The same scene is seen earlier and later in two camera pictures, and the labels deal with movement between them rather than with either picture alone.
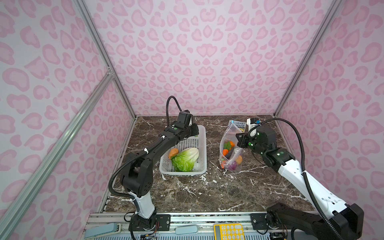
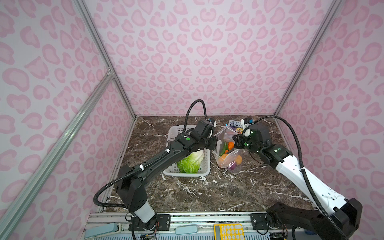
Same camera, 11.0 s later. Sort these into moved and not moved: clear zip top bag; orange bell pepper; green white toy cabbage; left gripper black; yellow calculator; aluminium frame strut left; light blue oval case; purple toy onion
Moved: green white toy cabbage; clear zip top bag; left gripper black
Not moved: light blue oval case; orange bell pepper; yellow calculator; aluminium frame strut left; purple toy onion
